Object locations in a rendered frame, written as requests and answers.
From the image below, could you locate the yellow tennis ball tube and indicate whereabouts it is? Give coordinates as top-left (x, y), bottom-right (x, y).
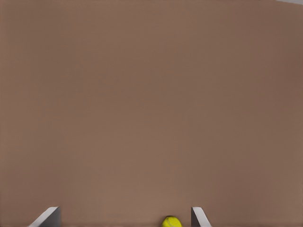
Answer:
top-left (161, 215), bottom-right (183, 227)

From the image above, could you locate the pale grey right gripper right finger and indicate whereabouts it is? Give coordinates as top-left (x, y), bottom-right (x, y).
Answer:
top-left (191, 207), bottom-right (213, 227)

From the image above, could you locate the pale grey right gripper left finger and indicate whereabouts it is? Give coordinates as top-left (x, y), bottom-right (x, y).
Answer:
top-left (28, 206), bottom-right (61, 227)

